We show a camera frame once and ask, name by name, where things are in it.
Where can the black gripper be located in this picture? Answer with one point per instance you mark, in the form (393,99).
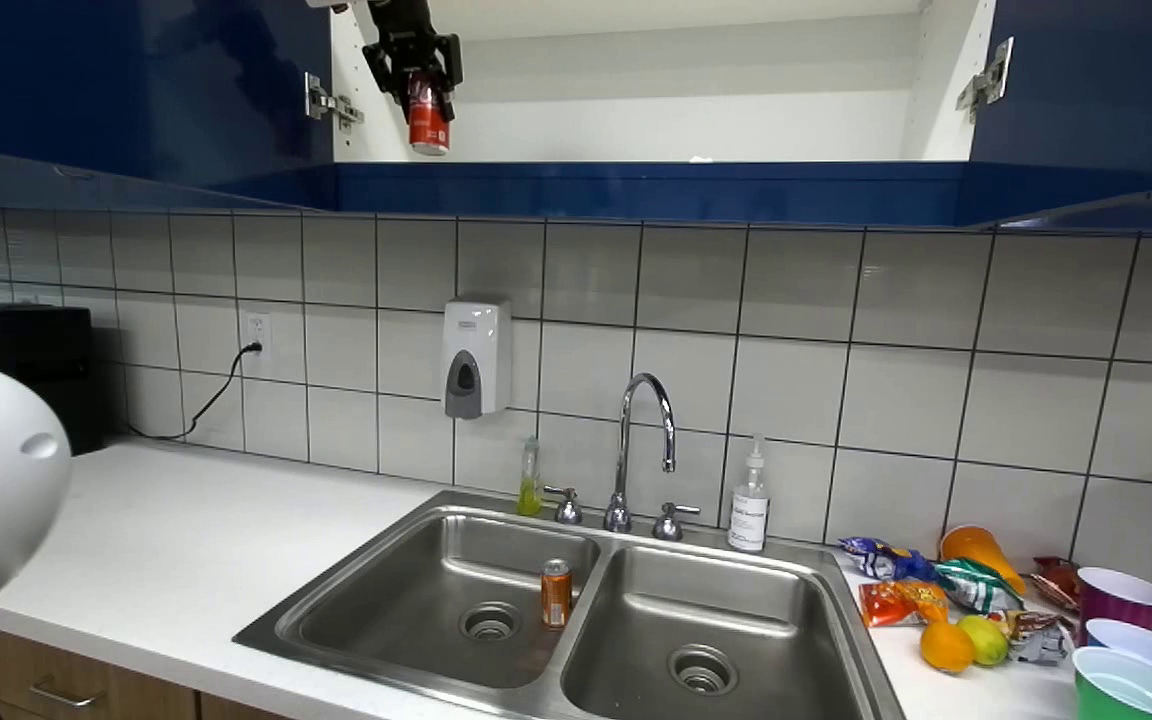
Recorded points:
(400,35)

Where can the red soda can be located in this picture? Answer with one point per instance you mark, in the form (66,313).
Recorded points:
(428,121)

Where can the metal cabinet hinge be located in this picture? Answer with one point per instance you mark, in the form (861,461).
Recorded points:
(985,78)
(331,105)

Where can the open cabinet with white interior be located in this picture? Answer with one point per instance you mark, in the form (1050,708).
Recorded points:
(682,127)

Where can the blue glossy cabinet door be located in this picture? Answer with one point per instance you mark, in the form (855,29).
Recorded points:
(1108,81)
(108,81)

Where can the orange soda can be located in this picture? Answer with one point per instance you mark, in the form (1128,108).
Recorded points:
(557,594)

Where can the stainless steel double sink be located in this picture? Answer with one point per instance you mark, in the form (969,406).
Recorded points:
(760,625)

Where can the wooden base cabinet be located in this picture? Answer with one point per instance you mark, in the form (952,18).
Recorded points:
(83,687)

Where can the chrome gooseneck faucet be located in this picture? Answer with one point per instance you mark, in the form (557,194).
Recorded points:
(622,454)

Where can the green dish soap bottle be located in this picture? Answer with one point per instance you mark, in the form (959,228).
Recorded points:
(528,490)

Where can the black countertop appliance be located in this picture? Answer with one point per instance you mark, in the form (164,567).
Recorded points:
(38,365)

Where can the clear pump soap bottle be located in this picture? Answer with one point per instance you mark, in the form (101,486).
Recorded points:
(751,512)

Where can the blue snack bag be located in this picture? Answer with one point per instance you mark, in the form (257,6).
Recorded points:
(877,554)

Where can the red snack bag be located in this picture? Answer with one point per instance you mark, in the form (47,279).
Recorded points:
(885,603)

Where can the orange squash toy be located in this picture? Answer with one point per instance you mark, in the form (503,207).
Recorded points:
(976,548)

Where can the green snack bag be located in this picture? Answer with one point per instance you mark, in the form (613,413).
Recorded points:
(974,584)

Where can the round orange fruit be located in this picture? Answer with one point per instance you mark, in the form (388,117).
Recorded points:
(947,649)

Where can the green apple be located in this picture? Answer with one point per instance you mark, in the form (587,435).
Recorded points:
(985,640)

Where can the crumpled silver foil wrapper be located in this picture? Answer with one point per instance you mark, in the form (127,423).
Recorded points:
(1041,640)

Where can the purple plastic cup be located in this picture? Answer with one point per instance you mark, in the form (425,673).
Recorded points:
(1123,603)

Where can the green plastic cup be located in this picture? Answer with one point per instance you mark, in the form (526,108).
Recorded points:
(1123,687)

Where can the white wall soap dispenser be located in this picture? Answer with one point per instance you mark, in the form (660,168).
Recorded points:
(478,341)

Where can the white wall outlet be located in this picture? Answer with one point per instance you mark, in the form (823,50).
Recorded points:
(255,335)

